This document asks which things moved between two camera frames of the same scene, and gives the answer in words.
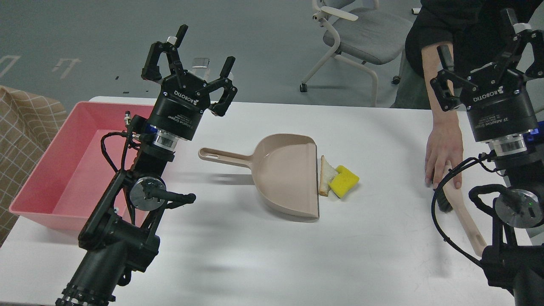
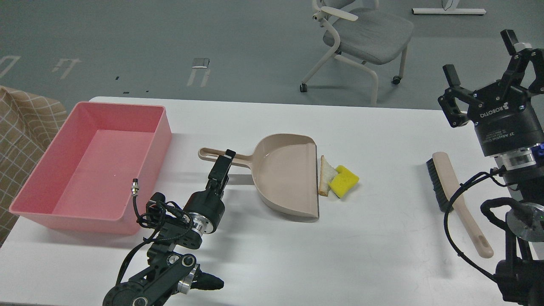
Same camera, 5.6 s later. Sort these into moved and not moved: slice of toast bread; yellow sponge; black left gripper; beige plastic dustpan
Moved: black left gripper
Not moved: yellow sponge; slice of toast bread; beige plastic dustpan
